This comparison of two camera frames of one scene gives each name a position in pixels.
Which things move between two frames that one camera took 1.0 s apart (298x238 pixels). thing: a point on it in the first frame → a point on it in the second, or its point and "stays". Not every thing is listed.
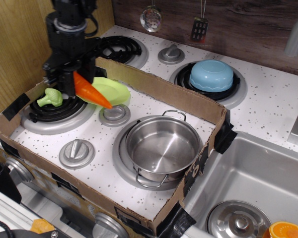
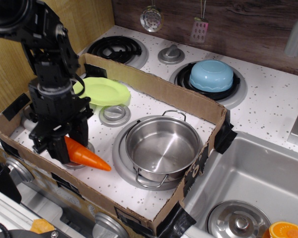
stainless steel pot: x=162 y=147 stays
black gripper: x=70 y=48 → x=55 y=110
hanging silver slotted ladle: x=151 y=18 stays
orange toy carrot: x=86 y=90 → x=82 y=155
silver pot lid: x=238 y=219 stays
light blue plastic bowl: x=211 y=76 stays
